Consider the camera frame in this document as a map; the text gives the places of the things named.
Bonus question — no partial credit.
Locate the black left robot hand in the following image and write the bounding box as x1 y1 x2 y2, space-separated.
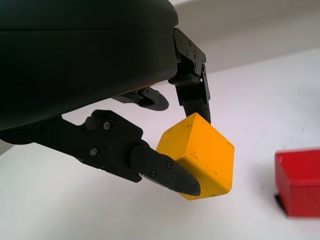
0 0 212 197

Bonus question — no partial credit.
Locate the yellow block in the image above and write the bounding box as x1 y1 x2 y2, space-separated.
155 112 236 201

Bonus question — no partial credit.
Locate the red block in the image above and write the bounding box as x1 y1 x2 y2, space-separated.
274 147 320 218

